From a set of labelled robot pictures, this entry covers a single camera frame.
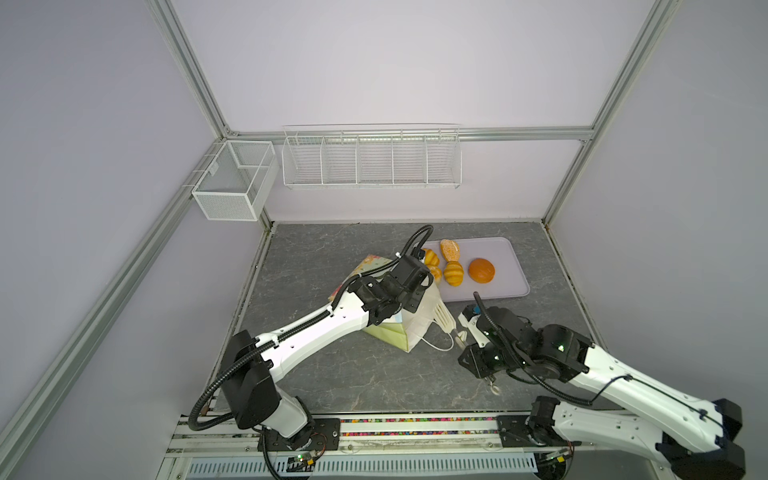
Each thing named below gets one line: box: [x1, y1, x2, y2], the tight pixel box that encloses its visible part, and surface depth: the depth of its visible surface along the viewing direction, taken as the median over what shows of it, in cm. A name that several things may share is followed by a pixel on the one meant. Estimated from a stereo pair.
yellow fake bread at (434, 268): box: [425, 260, 443, 281], surface depth 104 cm
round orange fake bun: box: [468, 258, 496, 284], surface depth 104 cm
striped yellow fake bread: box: [443, 260, 464, 287], surface depth 104 cm
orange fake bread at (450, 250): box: [440, 239, 460, 262], surface depth 108 cm
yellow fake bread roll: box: [422, 248, 440, 266], surface depth 107 cm
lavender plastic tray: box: [441, 236, 531, 303], surface depth 109 cm
